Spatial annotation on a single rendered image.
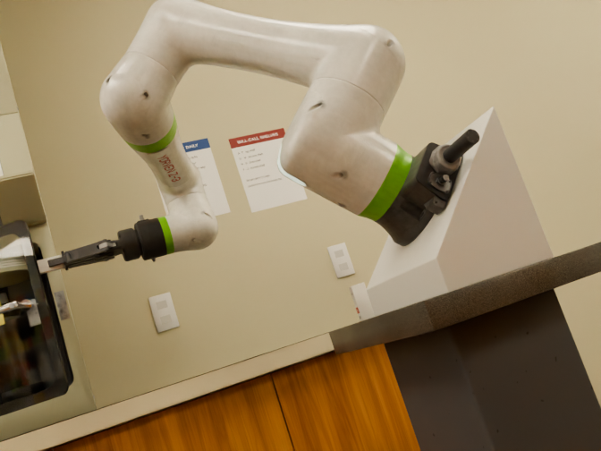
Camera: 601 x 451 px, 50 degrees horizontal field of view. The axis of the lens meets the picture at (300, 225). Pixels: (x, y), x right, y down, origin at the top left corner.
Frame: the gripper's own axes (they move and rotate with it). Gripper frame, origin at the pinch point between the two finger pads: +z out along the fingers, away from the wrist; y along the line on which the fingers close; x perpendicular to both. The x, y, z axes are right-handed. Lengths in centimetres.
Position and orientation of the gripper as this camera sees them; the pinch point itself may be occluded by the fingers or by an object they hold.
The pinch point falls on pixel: (47, 265)
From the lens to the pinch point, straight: 157.4
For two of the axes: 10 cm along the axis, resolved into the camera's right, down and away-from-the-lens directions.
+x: 3.1, 9.4, -1.7
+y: 2.8, -2.6, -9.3
